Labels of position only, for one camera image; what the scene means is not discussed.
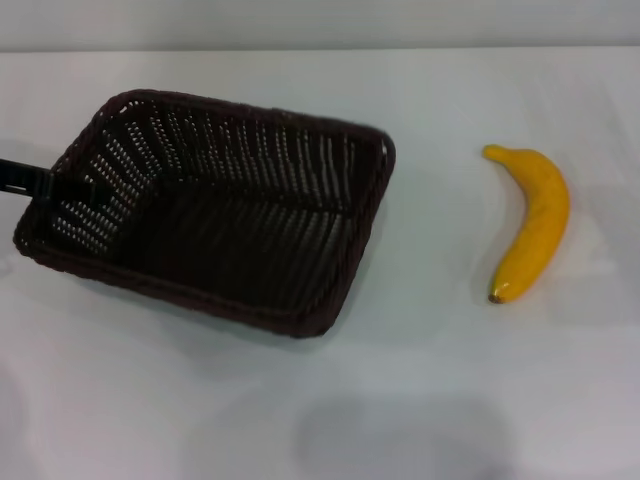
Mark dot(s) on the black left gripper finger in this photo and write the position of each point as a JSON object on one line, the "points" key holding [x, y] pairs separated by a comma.
{"points": [[77, 194], [25, 172]]}

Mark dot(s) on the black woven rectangular basket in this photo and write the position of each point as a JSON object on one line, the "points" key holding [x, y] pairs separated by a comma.
{"points": [[240, 250]]}

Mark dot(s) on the yellow banana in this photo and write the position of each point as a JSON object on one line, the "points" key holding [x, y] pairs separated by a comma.
{"points": [[542, 210]]}

